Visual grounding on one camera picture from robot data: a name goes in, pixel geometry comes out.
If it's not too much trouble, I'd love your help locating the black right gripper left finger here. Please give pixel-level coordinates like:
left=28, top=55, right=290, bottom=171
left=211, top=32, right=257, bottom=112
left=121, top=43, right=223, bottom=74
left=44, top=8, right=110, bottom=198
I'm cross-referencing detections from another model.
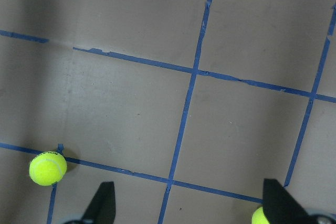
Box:
left=81, top=182, right=116, bottom=223

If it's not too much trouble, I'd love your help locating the middle tennis ball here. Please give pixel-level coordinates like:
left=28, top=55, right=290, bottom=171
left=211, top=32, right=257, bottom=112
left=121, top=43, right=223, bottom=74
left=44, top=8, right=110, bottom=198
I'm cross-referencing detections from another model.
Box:
left=29, top=151, right=67, bottom=186

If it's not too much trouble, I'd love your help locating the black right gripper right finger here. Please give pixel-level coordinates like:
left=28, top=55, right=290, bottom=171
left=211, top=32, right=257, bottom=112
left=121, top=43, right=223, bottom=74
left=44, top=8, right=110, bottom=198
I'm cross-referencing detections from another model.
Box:
left=262, top=179, right=318, bottom=224

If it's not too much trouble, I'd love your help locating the brown paper table cover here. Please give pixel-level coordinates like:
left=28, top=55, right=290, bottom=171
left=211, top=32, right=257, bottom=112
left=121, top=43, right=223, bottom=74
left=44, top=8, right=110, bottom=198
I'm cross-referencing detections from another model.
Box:
left=1, top=0, right=335, bottom=223

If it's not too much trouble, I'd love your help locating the tennis ball near right base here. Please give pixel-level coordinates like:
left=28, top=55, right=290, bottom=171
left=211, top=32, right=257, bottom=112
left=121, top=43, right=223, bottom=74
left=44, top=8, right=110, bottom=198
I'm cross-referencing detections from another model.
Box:
left=251, top=207, right=269, bottom=224

